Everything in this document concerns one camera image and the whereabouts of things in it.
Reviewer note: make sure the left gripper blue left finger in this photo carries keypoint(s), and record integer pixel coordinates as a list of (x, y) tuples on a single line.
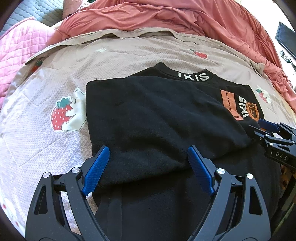
[(47, 218)]

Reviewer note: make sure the black sweater with orange patches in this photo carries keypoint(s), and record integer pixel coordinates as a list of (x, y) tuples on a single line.
[(148, 121)]

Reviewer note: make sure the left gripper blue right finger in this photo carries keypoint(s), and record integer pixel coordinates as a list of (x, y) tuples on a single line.
[(236, 210)]

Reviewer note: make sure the salmon red blanket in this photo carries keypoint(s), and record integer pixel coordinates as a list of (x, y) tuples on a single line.
[(225, 21)]

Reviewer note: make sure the grey quilted headboard cushion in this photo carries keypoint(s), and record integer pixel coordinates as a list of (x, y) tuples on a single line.
[(47, 12)]

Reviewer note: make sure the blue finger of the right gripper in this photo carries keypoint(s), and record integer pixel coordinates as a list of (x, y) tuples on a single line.
[(268, 126), (259, 135)]

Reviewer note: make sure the right hand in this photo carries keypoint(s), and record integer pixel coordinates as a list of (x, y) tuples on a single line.
[(285, 177)]

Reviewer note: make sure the pink quilted blanket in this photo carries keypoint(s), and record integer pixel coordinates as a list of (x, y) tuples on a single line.
[(19, 43)]

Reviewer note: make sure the black monitor screen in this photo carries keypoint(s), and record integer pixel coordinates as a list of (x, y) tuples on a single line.
[(287, 38)]

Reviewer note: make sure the dusty pink pillow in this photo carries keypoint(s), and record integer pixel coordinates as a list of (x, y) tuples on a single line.
[(72, 6)]

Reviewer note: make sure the strawberry print beige duvet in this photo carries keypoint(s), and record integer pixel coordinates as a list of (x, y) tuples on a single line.
[(30, 145)]

